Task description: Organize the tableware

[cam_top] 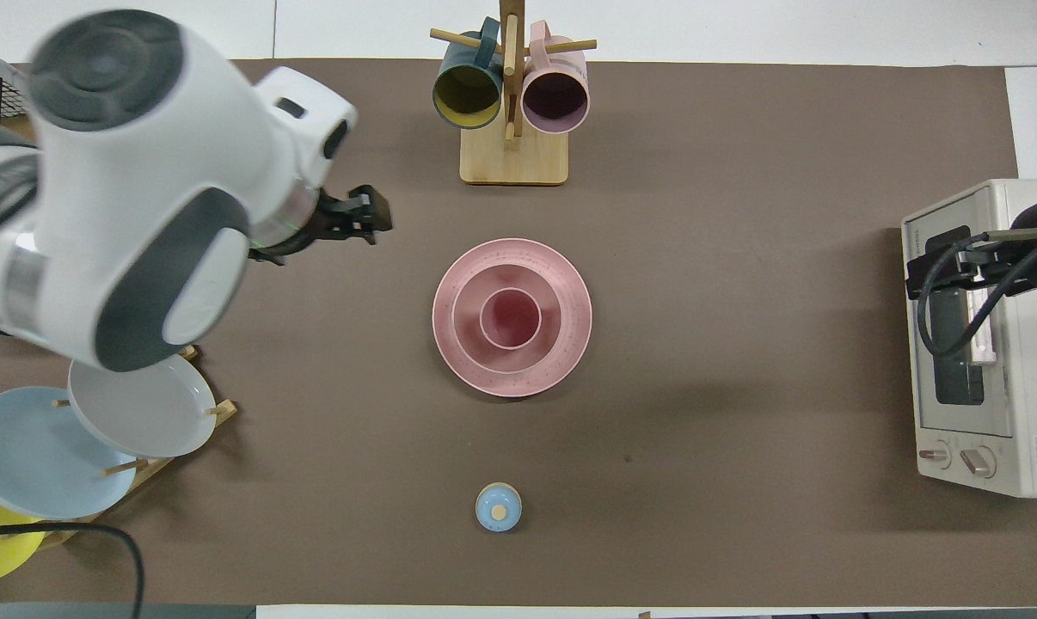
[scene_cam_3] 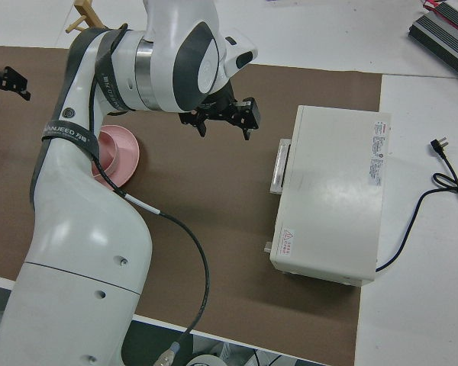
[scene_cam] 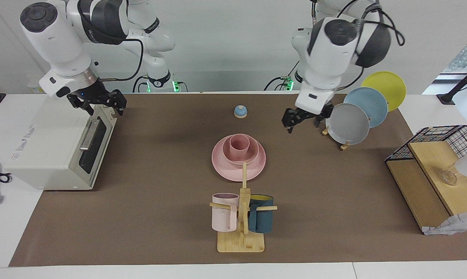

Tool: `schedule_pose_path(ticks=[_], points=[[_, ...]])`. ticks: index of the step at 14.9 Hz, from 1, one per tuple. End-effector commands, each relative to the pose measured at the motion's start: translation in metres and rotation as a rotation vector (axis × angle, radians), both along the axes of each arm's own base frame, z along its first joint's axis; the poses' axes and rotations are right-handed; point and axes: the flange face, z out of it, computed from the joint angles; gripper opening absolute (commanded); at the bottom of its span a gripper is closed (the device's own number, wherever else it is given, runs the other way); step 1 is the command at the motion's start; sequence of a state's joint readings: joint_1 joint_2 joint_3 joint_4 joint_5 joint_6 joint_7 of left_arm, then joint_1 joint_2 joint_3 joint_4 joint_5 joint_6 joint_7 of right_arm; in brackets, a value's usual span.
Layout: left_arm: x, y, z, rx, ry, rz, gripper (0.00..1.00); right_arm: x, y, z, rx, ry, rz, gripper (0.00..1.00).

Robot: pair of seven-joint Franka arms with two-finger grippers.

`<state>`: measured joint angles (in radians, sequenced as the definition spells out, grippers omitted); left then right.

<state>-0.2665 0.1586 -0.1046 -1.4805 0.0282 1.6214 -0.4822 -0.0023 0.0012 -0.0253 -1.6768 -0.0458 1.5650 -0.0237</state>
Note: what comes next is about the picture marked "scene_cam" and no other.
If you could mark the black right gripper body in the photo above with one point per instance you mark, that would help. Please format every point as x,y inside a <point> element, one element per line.
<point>96,95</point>

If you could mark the wooden plate rack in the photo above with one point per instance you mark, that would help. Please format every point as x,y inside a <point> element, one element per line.
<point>345,146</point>

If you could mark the dark teal mug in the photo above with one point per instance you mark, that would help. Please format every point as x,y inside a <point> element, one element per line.
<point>261,219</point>

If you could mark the grey plate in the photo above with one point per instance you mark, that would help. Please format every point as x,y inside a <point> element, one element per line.
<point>347,124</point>

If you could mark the white toaster oven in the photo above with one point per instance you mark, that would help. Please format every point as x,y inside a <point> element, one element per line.
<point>47,147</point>

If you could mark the white power box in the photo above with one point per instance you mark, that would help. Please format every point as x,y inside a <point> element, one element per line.
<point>34,88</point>

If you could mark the wooden mug tree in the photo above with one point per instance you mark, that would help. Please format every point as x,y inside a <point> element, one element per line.
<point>241,242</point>

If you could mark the pink cup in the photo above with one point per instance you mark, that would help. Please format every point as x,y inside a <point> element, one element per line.
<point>239,149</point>

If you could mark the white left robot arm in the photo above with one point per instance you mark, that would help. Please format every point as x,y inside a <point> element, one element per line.
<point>334,50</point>

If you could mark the light pink mug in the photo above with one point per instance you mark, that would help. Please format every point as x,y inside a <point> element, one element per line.
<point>222,217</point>

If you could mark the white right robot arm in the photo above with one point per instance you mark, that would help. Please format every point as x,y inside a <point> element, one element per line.
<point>59,46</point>

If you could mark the yellow plate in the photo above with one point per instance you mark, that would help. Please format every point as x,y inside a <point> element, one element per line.
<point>388,83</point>

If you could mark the pink speckled plate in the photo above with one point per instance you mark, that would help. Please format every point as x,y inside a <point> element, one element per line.
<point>225,170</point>

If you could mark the light blue plate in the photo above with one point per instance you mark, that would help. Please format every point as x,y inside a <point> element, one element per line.
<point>373,102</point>

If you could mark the pink bowl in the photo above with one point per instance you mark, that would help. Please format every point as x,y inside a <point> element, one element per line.
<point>253,155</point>

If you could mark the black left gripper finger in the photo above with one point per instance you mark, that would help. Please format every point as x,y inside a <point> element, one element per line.
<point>324,112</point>
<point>289,121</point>

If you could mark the brown table mat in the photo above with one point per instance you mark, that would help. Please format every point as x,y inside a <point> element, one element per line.
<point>140,217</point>

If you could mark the clear stemmed glass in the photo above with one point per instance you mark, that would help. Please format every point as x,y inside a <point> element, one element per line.
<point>449,177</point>

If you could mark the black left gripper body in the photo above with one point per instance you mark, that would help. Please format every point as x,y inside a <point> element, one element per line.
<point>307,112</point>

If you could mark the blue bell with wooden knob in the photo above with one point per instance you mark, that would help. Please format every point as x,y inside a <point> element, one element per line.
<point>240,112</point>

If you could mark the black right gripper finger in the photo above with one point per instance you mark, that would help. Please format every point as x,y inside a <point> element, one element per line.
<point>118,102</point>
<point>80,102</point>

